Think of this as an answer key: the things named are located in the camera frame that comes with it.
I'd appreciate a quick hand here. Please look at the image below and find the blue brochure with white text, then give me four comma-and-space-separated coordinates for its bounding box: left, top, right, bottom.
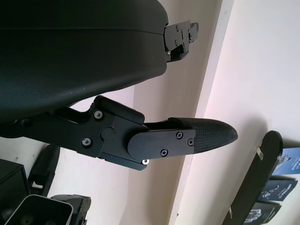
271, 147, 300, 176

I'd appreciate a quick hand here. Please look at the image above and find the dark brochure with robot picture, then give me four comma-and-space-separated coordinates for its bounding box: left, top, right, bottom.
256, 180, 298, 203
245, 202, 282, 225

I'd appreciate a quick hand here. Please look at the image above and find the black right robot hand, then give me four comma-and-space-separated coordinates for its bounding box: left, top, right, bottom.
27, 144, 92, 225

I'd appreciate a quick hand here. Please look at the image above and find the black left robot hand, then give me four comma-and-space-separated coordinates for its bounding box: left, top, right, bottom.
0, 0, 239, 172

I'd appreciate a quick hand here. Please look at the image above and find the black oval display stand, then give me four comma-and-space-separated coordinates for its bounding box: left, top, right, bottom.
231, 130, 284, 225

